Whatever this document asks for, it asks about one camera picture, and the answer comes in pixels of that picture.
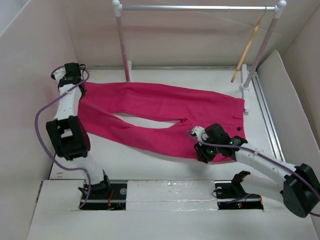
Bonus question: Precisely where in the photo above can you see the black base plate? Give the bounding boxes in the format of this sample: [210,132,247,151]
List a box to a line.
[80,181,128,211]
[211,180,264,211]

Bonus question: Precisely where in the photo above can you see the white foam block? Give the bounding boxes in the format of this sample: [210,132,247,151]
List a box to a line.
[125,180,218,212]

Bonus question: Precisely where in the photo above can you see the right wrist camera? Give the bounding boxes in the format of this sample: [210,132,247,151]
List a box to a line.
[191,126,209,142]

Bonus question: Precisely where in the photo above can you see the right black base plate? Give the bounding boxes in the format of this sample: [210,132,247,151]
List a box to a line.
[211,180,264,211]

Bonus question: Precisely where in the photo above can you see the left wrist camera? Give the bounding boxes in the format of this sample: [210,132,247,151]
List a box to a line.
[50,68,66,82]

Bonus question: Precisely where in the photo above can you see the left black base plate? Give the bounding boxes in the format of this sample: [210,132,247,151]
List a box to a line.
[80,181,128,211]

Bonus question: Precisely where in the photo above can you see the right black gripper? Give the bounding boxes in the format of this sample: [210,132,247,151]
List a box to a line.
[193,135,220,164]

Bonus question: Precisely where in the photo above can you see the wooden clothes hanger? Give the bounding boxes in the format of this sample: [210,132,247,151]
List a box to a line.
[230,17,263,83]

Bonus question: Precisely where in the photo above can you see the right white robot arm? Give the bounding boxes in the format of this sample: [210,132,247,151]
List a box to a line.
[188,123,320,218]

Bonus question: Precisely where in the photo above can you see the white clothes rack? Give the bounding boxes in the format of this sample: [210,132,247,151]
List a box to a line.
[112,0,287,114]

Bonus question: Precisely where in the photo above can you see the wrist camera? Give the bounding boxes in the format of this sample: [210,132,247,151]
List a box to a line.
[50,68,66,82]
[191,126,209,142]

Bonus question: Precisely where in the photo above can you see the pink trousers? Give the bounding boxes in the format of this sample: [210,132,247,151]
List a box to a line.
[78,82,245,159]

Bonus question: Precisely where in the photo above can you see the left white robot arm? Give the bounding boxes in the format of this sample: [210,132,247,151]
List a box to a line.
[45,62,112,199]

